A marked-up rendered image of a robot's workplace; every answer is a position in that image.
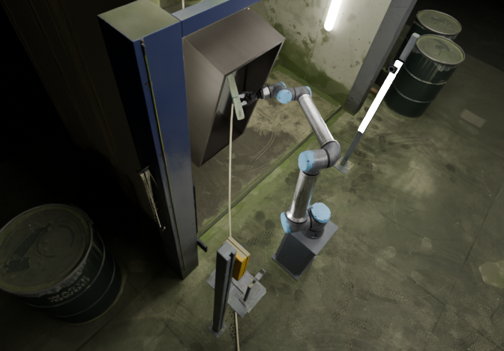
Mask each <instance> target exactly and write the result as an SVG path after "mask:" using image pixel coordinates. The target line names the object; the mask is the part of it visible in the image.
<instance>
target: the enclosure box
mask: <svg viewBox="0 0 504 351"><path fill-rule="evenodd" d="M248 8H250V7H247V8H245V9H244V10H241V11H239V12H237V13H234V14H233V15H231V16H228V17H227V18H225V19H222V20H221V21H218V22H216V23H214V24H212V25H210V26H208V27H206V28H204V29H201V30H199V31H197V32H195V33H193V34H191V35H189V36H187V37H185V38H184V41H183V56H184V75H185V86H186V96H187V117H188V127H189V137H190V157H191V160H192V161H193V162H194V163H195V164H196V165H197V166H198V167H199V168H200V167H201V166H202V165H203V164H205V163H206V162H207V161H209V160H210V159H212V158H213V157H214V156H215V155H216V154H218V153H219V152H220V151H222V150H223V149H225V148H226V147H227V146H228V145H229V144H230V119H231V107H232V96H231V93H230V88H229V85H228V82H227V76H229V75H230V74H233V76H234V78H235V84H236V87H237V89H238V94H241V93H242V92H253V93H255V92H258V90H259V89H260V88H261V87H264V85H265V84H266V81H267V79H268V78H269V74H270V73H271V71H272V68H273V66H274V64H275V61H276V59H277V57H278V54H279V52H280V51H281V47H282V46H283V44H284V41H285V39H286V38H285V37H284V36H283V35H282V34H280V33H279V32H278V31H277V30H276V29H274V28H273V27H272V26H271V25H269V24H268V23H267V22H266V21H265V20H264V19H263V18H262V17H261V16H259V15H258V14H257V13H256V12H255V11H253V10H252V9H251V8H250V9H248ZM258 100H259V99H257V100H255V101H254V102H252V104H250V105H249V106H243V107H242V109H243V112H244V119H242V120H238V119H237V115H236V110H235V107H234V106H233V115H232V142H233V141H234V140H236V139H237V138H239V137H240V136H241V135H242V134H243V133H244V132H245V128H246V127H247V125H248V122H249V120H250V118H251V115H252V113H253V111H254V108H255V106H256V105H257V101H258Z"/></svg>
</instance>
